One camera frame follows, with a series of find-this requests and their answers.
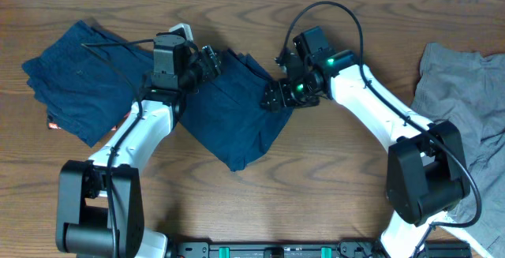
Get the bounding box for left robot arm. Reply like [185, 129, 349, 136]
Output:
[55, 42, 221, 257]

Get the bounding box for folded navy shorts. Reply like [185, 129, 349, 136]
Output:
[22, 21, 153, 147]

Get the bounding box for red folded garment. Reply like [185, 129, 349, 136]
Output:
[47, 114, 122, 131]

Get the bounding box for grey shorts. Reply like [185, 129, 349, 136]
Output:
[411, 43, 504, 257]

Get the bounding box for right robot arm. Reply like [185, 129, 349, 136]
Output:
[261, 50, 475, 257]

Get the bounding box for navy blue shorts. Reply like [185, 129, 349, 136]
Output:
[180, 49, 294, 171]

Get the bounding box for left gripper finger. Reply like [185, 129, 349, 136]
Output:
[198, 50, 215, 82]
[201, 45, 222, 77]

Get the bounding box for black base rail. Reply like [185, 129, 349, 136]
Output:
[163, 240, 473, 258]

